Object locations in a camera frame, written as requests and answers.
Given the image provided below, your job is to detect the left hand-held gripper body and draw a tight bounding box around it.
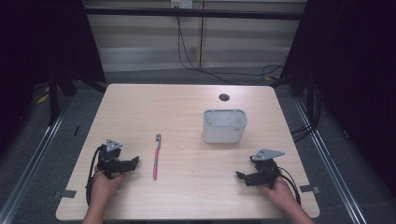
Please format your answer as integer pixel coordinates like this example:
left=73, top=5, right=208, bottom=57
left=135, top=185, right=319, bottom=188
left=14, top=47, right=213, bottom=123
left=96, top=138, right=126, bottom=180

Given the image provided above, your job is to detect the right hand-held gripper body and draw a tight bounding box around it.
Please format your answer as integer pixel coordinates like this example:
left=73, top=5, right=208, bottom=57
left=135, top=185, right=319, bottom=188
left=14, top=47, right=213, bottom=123
left=248, top=148, right=286, bottom=189

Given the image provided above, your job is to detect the person's left hand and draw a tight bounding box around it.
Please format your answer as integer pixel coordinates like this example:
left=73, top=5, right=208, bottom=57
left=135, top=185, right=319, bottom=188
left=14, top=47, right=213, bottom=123
left=90, top=170, right=127, bottom=203

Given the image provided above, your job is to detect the person's right hand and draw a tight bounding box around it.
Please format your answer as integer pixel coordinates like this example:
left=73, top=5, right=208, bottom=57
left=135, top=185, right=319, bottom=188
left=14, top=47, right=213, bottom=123
left=259, top=176, right=297, bottom=207

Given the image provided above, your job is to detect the pink and grey toothbrush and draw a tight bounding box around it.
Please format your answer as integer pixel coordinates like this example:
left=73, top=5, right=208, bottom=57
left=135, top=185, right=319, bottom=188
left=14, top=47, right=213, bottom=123
left=152, top=133, right=163, bottom=182

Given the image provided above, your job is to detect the grey tape strip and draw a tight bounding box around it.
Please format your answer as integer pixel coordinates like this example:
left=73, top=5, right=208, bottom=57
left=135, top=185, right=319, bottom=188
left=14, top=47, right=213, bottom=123
left=51, top=189, right=78, bottom=201
left=299, top=184, right=321, bottom=195

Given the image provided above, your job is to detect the white plastic container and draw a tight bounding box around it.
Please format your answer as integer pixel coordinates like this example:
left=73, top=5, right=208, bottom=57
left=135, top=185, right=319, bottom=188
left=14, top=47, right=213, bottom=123
left=202, top=108, right=248, bottom=145

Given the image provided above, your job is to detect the yellow floor tape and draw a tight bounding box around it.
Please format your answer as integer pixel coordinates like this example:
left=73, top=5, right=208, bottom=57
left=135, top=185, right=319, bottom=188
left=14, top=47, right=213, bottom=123
left=35, top=85, right=51, bottom=105

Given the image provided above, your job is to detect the dark curtain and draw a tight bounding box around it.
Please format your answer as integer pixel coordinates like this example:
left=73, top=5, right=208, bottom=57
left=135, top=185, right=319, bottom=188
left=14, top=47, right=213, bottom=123
left=0, top=0, right=107, bottom=157
left=279, top=0, right=396, bottom=195

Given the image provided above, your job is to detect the black horizontal metal bar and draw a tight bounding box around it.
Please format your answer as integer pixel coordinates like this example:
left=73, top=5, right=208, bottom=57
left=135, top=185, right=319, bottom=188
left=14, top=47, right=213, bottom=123
left=83, top=7, right=306, bottom=21

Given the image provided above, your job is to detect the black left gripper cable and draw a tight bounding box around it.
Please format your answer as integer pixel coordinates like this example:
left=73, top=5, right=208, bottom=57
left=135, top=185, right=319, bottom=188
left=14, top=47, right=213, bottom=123
left=85, top=144, right=106, bottom=207

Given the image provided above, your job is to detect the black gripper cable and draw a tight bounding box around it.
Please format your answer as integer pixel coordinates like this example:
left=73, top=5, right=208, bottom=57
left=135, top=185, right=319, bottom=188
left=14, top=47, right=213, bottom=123
left=277, top=166, right=303, bottom=207
left=85, top=144, right=106, bottom=207

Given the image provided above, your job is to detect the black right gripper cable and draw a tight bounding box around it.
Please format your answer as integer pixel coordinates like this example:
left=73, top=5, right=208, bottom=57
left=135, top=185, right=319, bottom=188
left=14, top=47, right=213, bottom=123
left=277, top=166, right=303, bottom=207

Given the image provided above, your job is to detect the bundle of black cables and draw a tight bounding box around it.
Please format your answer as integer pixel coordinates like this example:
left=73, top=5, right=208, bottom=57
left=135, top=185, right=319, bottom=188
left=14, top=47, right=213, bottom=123
left=290, top=81, right=323, bottom=145

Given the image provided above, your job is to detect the metal floor rail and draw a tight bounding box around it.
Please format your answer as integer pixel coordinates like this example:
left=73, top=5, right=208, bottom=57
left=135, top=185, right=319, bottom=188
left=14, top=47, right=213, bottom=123
left=0, top=92, right=76, bottom=224
left=292, top=96, right=372, bottom=224

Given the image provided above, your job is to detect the long black wall cable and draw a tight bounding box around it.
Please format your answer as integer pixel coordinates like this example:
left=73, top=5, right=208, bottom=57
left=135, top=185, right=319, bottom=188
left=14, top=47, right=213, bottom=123
left=176, top=16, right=288, bottom=87

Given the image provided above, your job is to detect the white wall socket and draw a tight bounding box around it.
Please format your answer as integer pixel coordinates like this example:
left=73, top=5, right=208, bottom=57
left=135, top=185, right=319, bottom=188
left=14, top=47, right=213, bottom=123
left=170, top=0, right=194, bottom=9

